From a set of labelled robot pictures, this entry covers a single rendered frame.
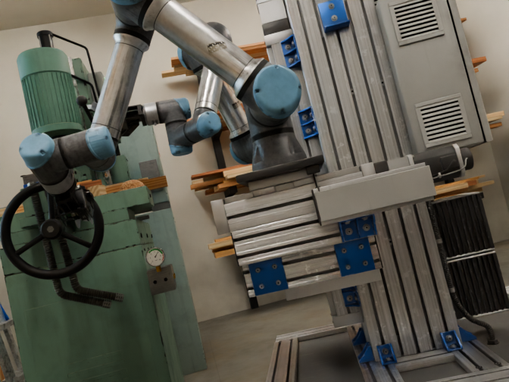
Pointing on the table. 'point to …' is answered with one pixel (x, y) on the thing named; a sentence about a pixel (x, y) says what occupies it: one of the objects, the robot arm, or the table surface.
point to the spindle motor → (48, 92)
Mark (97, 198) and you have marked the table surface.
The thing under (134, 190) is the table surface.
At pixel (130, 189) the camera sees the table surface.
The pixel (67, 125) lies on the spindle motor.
